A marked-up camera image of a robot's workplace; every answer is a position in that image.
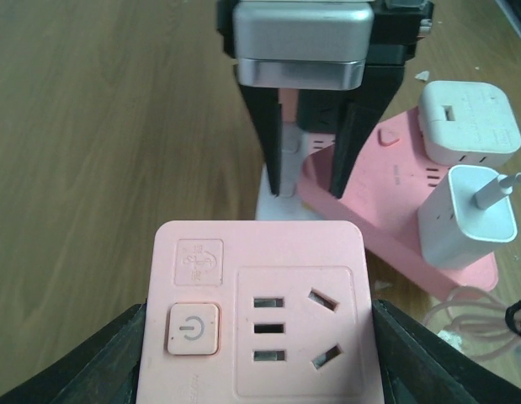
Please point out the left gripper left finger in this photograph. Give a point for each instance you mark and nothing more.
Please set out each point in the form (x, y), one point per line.
(102, 369)

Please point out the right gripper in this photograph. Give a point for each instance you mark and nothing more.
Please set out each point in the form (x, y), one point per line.
(397, 28)

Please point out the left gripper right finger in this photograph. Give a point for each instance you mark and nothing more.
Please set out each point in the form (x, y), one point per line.
(417, 366)

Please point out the white power strip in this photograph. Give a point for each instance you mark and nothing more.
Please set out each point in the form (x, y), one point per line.
(297, 145)

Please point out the small white usb charger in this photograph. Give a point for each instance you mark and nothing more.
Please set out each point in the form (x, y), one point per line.
(467, 216)

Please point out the pink cube socket adapter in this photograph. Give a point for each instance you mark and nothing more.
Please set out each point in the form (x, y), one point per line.
(259, 312)

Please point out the green dragon cube socket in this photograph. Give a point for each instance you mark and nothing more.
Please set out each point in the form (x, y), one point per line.
(317, 110)

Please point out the pink plug adapter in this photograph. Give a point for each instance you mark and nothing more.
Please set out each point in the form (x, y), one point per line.
(288, 99)

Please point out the pink triangular socket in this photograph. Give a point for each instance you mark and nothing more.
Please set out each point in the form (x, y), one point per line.
(390, 180)

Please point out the white folding charger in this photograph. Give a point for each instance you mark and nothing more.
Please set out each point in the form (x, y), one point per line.
(467, 123)

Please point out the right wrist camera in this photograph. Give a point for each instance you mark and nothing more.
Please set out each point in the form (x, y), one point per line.
(319, 45)

